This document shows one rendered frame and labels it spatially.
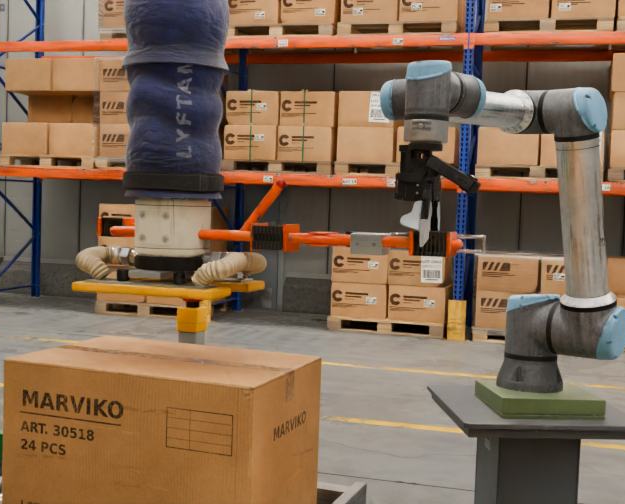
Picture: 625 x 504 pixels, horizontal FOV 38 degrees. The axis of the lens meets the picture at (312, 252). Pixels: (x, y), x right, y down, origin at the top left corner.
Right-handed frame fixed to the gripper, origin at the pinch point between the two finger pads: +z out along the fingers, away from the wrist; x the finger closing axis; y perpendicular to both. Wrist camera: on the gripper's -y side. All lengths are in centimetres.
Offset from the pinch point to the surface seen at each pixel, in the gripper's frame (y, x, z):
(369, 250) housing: 11.9, 3.7, 2.2
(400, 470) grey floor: 67, -247, 123
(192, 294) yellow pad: 46, 16, 13
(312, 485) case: 29, -15, 59
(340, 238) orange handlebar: 18.3, 3.7, 0.1
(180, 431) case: 45, 22, 40
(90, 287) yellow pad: 71, 16, 13
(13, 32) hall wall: 745, -780, -214
